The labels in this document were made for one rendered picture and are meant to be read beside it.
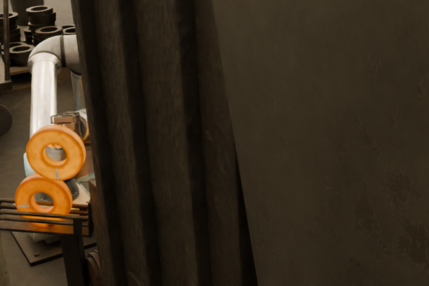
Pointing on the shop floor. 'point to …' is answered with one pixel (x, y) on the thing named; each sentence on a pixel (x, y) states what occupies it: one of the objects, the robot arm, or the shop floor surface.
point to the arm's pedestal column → (45, 247)
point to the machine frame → (159, 128)
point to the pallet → (20, 53)
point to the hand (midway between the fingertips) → (54, 146)
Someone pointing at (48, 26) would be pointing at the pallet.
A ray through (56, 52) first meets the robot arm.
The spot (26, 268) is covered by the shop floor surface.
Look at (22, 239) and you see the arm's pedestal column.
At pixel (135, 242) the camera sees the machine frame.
